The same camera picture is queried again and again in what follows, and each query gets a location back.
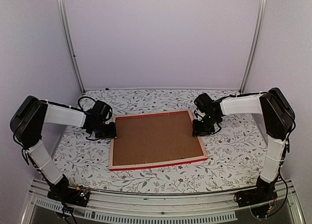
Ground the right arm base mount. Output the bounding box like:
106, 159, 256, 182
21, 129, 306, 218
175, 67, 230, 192
234, 182, 277, 219

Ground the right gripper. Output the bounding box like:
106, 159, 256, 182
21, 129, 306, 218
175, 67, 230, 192
192, 114, 219, 137

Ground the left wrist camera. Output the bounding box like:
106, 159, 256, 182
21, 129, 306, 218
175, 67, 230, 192
92, 100, 113, 122

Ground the brown backing board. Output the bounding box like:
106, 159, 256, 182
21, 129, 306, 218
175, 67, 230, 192
112, 111, 204, 166

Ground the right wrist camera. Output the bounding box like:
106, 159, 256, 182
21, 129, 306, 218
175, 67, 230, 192
194, 93, 216, 114

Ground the right aluminium corner post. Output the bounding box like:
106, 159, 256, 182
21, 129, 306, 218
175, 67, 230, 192
239, 0, 267, 93

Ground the aluminium corner post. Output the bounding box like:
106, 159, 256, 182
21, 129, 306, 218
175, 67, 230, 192
57, 0, 85, 93
239, 0, 267, 93

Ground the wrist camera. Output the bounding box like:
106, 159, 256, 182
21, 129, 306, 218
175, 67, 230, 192
92, 100, 113, 122
194, 93, 216, 114

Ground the floral patterned table cover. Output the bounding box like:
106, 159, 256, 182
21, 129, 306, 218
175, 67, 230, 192
53, 89, 267, 194

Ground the front aluminium rail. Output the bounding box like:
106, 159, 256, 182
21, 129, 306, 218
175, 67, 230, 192
21, 179, 306, 224

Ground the left aluminium corner post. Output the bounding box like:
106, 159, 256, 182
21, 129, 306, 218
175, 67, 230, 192
57, 0, 85, 93

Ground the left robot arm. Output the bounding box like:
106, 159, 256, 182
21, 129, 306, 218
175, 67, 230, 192
9, 96, 117, 202

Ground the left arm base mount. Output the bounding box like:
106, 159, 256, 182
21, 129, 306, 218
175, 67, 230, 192
47, 186, 90, 207

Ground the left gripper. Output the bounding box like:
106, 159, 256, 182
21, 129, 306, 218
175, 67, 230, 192
91, 121, 116, 140

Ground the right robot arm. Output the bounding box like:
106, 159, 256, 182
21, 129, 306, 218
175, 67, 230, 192
192, 87, 296, 203

